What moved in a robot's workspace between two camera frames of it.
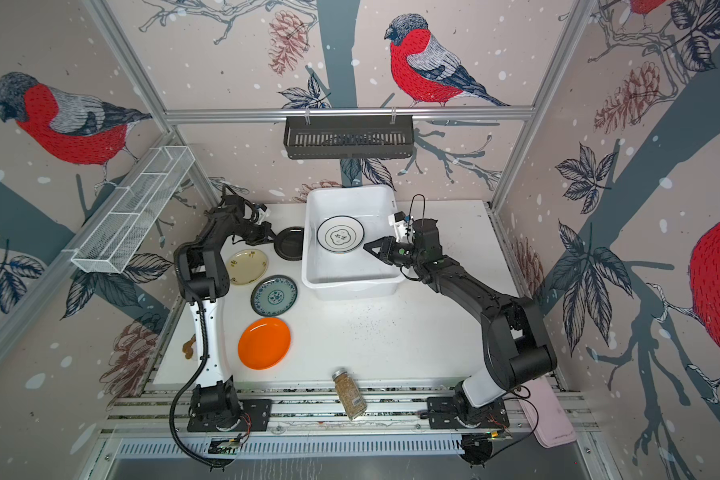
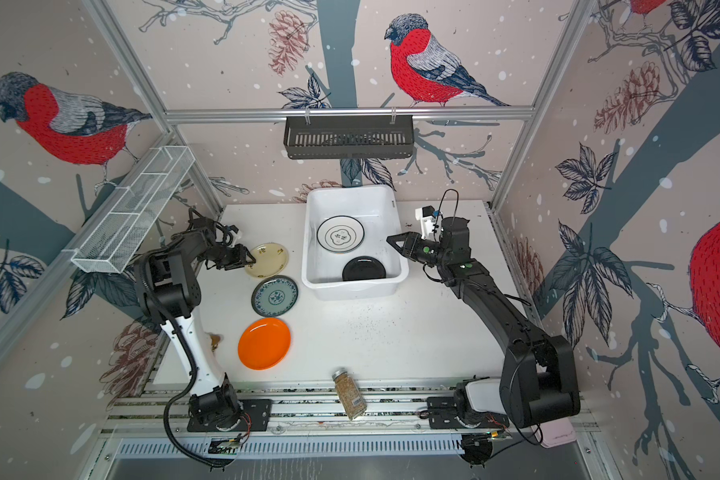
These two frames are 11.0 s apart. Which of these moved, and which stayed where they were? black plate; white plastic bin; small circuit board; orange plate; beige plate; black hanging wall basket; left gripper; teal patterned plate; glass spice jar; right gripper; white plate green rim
Moved: beige plate; right gripper; black plate; left gripper
Stayed: orange plate; white plate green rim; white plastic bin; teal patterned plate; glass spice jar; black hanging wall basket; small circuit board
